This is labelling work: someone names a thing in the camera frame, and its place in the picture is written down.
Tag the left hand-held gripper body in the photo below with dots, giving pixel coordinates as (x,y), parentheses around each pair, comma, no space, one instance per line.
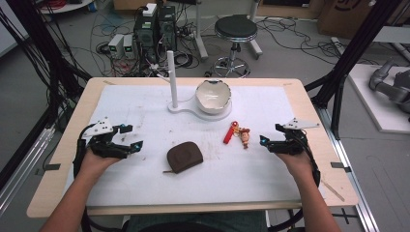
(102,144)

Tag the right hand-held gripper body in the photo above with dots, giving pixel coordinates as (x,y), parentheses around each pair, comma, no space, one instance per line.
(291,141)

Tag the person's left hand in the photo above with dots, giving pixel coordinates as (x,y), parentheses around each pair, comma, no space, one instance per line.
(96,162)

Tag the person's right hand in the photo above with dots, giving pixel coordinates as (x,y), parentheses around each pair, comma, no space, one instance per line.
(296,164)

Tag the wooden table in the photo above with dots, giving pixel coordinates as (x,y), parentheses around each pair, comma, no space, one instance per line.
(322,180)

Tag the brown pouch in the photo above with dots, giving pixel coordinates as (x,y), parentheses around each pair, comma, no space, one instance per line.
(184,157)

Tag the black tape strip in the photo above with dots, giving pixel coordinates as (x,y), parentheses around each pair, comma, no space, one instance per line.
(339,165)
(52,167)

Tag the thin wooden stick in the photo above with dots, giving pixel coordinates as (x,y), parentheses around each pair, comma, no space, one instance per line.
(332,190)

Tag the white stand with round base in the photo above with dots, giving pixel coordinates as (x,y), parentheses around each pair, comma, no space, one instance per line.
(172,83)

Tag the white ceramic bowl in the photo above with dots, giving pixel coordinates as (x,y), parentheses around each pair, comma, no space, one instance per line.
(212,96)

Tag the white table mat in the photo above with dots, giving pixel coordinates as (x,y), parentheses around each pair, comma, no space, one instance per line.
(206,180)

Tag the grey power supply unit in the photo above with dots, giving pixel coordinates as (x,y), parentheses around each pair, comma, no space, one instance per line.
(129,45)
(116,45)

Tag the white platform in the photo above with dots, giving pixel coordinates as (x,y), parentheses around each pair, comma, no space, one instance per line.
(370,103)

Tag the black computer tower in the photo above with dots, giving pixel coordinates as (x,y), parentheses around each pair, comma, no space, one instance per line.
(145,38)
(167,27)

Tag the black round stool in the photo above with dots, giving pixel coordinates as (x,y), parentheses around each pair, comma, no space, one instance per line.
(236,29)

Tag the white box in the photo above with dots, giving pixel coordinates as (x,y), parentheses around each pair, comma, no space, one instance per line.
(149,9)

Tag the cardboard box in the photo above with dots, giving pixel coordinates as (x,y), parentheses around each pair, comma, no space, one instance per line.
(345,17)

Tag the aluminium rail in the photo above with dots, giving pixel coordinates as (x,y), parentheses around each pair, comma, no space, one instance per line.
(351,180)
(22,170)

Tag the black frame strut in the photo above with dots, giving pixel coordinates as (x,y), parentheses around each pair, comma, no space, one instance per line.
(354,51)
(38,38)

